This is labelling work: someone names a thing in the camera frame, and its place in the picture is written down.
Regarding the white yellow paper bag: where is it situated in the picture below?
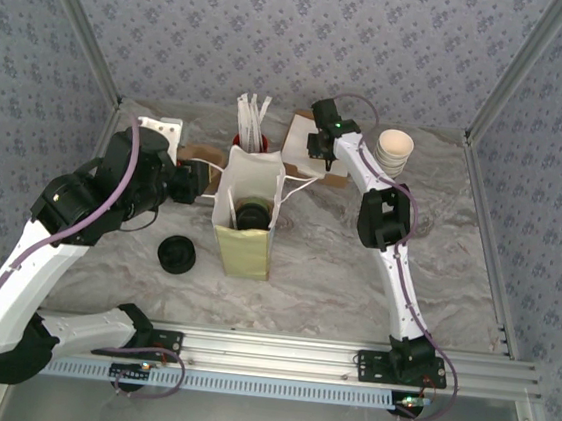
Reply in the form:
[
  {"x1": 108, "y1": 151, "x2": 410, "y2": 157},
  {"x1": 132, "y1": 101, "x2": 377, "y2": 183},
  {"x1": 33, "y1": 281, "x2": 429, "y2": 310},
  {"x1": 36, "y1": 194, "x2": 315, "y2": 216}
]
[{"x1": 188, "y1": 140, "x2": 328, "y2": 286}]

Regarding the black lid stack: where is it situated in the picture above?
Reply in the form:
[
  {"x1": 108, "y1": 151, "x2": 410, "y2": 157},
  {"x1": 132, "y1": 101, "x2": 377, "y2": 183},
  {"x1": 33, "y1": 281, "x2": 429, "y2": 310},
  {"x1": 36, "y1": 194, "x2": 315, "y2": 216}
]
[{"x1": 155, "y1": 232, "x2": 200, "y2": 277}]

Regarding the stack of white napkins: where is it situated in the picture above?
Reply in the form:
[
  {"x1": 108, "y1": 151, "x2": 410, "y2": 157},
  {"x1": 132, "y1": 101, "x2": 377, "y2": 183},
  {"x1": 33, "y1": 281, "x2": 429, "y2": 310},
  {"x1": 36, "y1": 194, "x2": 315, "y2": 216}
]
[{"x1": 278, "y1": 107, "x2": 357, "y2": 191}]

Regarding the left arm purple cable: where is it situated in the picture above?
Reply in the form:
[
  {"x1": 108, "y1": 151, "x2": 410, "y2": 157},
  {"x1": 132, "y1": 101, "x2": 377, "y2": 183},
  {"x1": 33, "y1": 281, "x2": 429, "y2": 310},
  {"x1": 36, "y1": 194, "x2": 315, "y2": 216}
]
[{"x1": 0, "y1": 103, "x2": 214, "y2": 405}]

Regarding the small LED circuit board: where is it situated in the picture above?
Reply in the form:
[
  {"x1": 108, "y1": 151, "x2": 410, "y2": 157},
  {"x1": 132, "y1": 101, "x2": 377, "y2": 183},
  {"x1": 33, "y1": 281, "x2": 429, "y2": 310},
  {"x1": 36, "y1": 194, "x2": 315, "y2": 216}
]
[
  {"x1": 392, "y1": 391, "x2": 431, "y2": 421},
  {"x1": 109, "y1": 359, "x2": 153, "y2": 392}
]

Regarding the aluminium frame post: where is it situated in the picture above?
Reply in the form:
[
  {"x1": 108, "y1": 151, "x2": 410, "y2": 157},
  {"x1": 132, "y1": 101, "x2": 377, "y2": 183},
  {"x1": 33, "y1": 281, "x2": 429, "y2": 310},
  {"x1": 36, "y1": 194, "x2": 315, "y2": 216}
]
[
  {"x1": 23, "y1": 0, "x2": 134, "y2": 109},
  {"x1": 463, "y1": 0, "x2": 562, "y2": 154}
]

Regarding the white stir stick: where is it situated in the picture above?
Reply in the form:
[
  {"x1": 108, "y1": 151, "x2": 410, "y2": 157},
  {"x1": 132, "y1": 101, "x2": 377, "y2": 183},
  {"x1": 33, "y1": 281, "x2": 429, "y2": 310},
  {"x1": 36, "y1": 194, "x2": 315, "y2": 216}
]
[
  {"x1": 254, "y1": 94, "x2": 274, "y2": 135},
  {"x1": 223, "y1": 192, "x2": 241, "y2": 230},
  {"x1": 244, "y1": 94, "x2": 267, "y2": 152},
  {"x1": 231, "y1": 92, "x2": 262, "y2": 152}
]

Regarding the aluminium mounting rail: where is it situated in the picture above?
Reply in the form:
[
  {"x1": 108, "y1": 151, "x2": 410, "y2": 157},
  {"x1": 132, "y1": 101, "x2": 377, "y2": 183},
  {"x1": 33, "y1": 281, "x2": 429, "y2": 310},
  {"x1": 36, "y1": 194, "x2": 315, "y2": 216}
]
[{"x1": 37, "y1": 309, "x2": 547, "y2": 406}]

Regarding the cream paper cup stack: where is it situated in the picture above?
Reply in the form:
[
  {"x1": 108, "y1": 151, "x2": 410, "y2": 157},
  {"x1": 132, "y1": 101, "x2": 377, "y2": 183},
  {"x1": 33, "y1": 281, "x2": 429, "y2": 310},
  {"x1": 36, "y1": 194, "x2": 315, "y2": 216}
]
[{"x1": 372, "y1": 127, "x2": 417, "y2": 181}]

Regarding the brown pulp cup carrier stack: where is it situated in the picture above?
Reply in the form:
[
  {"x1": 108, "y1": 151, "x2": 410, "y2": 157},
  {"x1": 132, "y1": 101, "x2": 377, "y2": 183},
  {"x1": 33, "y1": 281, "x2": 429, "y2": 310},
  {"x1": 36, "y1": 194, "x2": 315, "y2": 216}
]
[{"x1": 174, "y1": 142, "x2": 228, "y2": 198}]

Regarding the slotted grey cable duct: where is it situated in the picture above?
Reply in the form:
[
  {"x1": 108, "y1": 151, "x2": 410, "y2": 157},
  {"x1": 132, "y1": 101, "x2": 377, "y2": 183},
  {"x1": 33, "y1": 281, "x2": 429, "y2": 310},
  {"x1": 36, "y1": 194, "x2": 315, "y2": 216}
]
[{"x1": 39, "y1": 351, "x2": 399, "y2": 414}]

